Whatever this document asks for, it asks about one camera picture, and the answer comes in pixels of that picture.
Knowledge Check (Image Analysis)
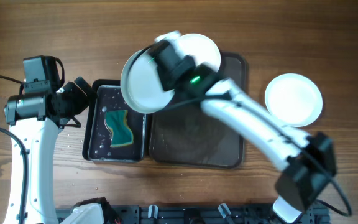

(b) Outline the dark brown serving tray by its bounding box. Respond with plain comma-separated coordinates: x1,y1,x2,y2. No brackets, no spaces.
149,51,249,170

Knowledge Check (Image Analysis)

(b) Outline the white plate blue stain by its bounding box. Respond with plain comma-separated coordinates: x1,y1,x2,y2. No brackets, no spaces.
154,30,222,73

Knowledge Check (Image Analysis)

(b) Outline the white plate front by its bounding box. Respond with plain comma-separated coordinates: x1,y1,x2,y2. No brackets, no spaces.
265,73,323,128

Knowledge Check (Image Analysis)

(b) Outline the green yellow sponge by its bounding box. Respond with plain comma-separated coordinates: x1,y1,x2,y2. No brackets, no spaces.
104,110,134,147

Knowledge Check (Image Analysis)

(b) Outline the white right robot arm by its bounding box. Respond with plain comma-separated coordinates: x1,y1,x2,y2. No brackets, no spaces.
182,64,337,223

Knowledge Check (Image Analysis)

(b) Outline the black metal water tray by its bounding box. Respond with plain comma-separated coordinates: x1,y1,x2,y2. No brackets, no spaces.
82,79,149,162

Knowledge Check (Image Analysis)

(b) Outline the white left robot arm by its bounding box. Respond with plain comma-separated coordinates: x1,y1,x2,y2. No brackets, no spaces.
4,77,96,223

